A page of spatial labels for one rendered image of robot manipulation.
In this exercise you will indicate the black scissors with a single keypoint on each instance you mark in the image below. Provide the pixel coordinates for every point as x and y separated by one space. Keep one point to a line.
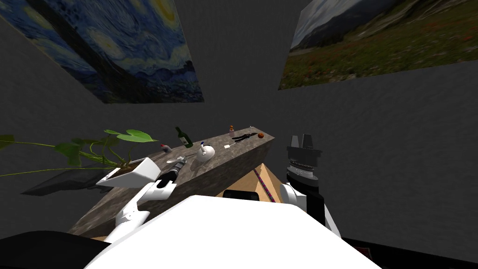
244 136

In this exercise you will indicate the small bottle with red cap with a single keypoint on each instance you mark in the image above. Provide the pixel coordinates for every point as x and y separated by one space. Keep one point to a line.
166 148

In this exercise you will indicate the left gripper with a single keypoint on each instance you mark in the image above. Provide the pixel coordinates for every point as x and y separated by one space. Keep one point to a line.
180 163

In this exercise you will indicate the green wine bottle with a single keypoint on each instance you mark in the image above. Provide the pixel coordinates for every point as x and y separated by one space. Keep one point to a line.
184 138

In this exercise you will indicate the green plant in white pot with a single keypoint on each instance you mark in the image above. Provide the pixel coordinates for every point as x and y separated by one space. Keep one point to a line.
129 172

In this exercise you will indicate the blue starry night painting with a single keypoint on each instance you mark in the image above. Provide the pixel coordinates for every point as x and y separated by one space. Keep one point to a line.
119 48

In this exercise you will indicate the mountain meadow landscape painting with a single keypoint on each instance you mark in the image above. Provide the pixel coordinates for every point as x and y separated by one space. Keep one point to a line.
381 41

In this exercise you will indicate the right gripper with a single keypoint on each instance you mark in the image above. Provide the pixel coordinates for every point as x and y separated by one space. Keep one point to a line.
304 153

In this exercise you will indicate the grey stone table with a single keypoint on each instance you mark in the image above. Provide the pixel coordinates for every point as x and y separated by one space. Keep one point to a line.
224 164

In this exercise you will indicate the white round teapot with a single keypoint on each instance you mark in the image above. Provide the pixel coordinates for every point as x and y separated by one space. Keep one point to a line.
205 152

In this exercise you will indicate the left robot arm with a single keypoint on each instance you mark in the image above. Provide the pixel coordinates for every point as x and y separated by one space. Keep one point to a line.
131 215

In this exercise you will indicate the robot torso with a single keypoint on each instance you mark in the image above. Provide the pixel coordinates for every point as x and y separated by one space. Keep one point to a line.
231 235

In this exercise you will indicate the grey spoon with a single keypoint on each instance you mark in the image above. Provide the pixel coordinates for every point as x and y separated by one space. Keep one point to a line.
173 160

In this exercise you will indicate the small bottle with orange cap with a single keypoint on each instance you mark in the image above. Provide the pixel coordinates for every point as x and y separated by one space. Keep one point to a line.
232 132

